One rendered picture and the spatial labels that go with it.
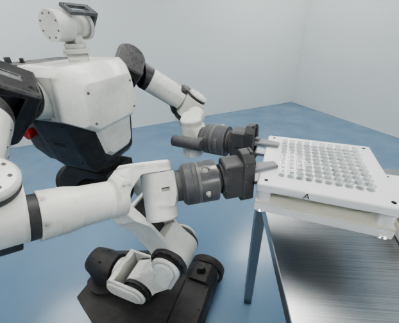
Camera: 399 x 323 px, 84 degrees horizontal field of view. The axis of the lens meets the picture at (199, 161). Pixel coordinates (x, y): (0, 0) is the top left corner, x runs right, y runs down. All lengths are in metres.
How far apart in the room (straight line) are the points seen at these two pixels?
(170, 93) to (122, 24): 2.71
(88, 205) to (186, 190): 0.17
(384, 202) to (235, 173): 0.26
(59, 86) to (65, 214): 0.33
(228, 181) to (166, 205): 0.13
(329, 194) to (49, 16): 0.70
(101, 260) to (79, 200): 0.92
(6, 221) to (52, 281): 1.46
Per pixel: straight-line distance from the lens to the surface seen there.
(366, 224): 0.52
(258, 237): 1.04
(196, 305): 1.25
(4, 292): 1.92
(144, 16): 3.59
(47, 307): 1.71
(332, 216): 0.50
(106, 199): 0.39
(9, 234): 0.37
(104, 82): 0.65
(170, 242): 0.85
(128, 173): 0.40
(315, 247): 0.63
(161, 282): 0.95
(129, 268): 1.29
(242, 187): 0.48
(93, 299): 1.40
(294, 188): 0.46
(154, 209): 0.44
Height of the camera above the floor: 1.31
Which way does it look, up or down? 30 degrees down
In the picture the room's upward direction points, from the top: 2 degrees counter-clockwise
